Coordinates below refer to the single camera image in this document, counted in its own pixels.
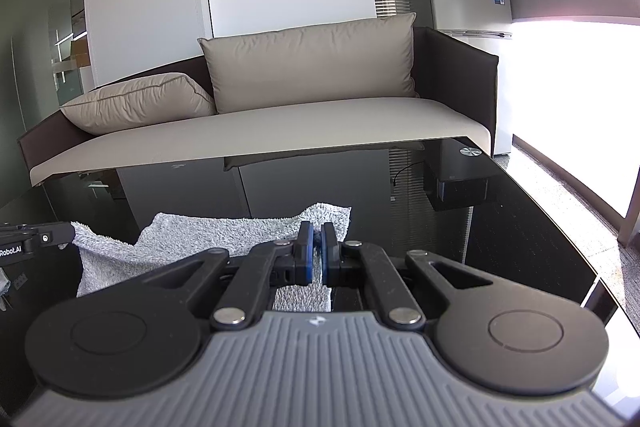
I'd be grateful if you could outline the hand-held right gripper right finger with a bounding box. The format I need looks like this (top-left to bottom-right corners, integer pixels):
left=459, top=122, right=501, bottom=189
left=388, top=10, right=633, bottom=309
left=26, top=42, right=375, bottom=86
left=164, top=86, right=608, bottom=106
left=321, top=221, right=494, bottom=333

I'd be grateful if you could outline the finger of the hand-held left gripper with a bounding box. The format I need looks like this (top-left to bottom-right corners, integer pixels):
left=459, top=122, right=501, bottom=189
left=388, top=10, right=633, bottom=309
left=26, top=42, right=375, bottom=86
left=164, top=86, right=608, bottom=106
left=0, top=221, right=76, bottom=254

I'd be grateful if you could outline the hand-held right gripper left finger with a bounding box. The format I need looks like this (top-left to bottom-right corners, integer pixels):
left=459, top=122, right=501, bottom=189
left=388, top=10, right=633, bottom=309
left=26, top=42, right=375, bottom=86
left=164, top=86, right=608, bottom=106
left=142, top=221, right=317, bottom=333

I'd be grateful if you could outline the grey terry towel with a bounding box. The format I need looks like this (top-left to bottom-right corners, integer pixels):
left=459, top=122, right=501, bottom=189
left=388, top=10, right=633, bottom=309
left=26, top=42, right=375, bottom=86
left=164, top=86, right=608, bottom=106
left=70, top=202, right=352, bottom=313

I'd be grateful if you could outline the brown sofa with beige seat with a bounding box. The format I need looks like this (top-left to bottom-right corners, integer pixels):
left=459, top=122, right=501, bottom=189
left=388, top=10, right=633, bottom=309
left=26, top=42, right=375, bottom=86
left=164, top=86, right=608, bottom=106
left=17, top=26, right=500, bottom=188

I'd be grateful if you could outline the small beige cushion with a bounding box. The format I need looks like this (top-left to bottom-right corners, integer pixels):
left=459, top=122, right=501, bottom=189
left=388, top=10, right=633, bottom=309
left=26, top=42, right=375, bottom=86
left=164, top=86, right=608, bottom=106
left=59, top=72, right=217, bottom=137

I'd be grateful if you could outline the large beige cushion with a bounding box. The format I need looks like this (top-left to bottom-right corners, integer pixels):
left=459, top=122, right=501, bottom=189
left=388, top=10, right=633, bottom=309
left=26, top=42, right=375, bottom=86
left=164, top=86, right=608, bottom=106
left=197, top=12, right=420, bottom=116

